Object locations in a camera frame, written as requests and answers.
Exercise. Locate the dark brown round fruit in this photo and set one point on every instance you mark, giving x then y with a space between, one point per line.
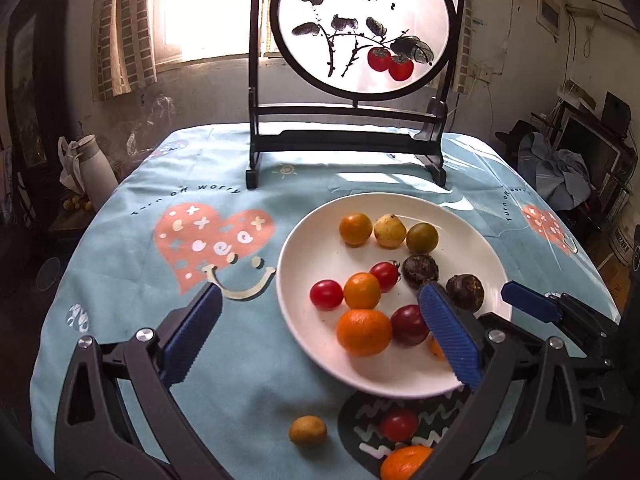
421 270
465 292

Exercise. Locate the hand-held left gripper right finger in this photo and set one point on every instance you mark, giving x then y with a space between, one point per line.
450 335

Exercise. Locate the white jug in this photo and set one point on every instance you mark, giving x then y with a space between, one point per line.
95 175

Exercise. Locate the checked beige curtain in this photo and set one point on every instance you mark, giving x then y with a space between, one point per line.
464 35
120 30

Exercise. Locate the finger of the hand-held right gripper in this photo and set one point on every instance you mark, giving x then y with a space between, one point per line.
530 302
510 324

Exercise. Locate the white air conditioner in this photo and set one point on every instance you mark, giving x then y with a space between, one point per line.
612 10

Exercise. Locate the orange mandarin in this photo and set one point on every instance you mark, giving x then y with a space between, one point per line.
363 333
404 464

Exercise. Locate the small yellow-brown fruit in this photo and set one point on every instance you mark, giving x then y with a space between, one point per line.
307 430

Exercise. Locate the pile of grey-blue clothes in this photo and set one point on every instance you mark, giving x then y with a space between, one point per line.
560 175

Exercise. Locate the yellow-green lime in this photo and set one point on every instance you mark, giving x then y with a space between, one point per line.
422 238

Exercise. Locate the yellow spotted pear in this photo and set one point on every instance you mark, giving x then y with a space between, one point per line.
390 231

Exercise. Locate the framed wall panel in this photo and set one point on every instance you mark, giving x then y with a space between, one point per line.
549 12

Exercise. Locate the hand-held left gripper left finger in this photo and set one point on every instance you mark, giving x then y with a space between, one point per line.
192 337

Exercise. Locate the white round plate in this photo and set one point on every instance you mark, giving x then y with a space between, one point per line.
320 255

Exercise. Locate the dark red plum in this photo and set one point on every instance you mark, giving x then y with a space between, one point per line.
407 325

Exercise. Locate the bright window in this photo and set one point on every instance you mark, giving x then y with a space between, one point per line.
200 10

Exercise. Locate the black framed painted table screen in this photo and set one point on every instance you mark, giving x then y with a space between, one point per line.
350 137

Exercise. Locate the light blue printed tablecloth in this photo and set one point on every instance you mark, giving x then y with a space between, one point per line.
150 360

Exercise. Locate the black laptop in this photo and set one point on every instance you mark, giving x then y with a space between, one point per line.
615 112

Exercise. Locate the dark wooden cabinet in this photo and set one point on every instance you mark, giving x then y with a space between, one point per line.
30 85

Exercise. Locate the white wall socket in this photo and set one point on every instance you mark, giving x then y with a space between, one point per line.
480 72

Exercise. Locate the red cherry tomato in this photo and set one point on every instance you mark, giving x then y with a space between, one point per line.
384 276
399 424
326 294

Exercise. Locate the white plastic bag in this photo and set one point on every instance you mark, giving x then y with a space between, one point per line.
66 170

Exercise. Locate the pile of small yellow fruits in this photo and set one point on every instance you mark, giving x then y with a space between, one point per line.
77 204

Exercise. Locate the smooth orange kumquat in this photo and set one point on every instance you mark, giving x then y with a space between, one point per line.
356 229
436 349
362 290

